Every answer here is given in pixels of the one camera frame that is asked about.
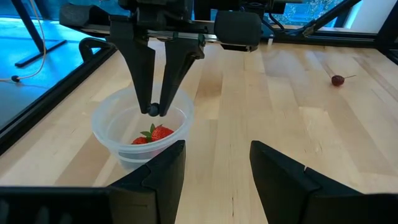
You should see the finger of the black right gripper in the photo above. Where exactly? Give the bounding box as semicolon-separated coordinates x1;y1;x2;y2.
107;36;156;115
159;34;206;118

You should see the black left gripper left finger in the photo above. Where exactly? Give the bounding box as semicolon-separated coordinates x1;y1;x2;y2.
108;139;187;224

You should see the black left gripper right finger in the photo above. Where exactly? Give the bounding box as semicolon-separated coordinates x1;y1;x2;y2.
249;140;363;224

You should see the dark blueberry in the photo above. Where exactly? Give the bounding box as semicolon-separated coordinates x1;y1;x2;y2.
147;102;161;118

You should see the small red strawberry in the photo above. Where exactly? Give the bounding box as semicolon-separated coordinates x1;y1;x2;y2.
131;136;149;146

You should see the red strawberry with green leaves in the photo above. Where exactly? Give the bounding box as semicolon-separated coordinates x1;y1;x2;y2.
139;123;175;142

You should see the dark red cherry with stem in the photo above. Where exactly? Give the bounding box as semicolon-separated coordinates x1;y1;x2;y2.
330;73;358;88

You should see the clear plastic tupperware container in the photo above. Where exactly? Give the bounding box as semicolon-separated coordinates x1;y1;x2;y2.
91;84;195;171

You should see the black frame handle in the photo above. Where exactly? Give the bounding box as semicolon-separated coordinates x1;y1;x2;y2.
78;37;116;63

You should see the orange cable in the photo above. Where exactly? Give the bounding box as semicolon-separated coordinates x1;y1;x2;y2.
0;0;47;83

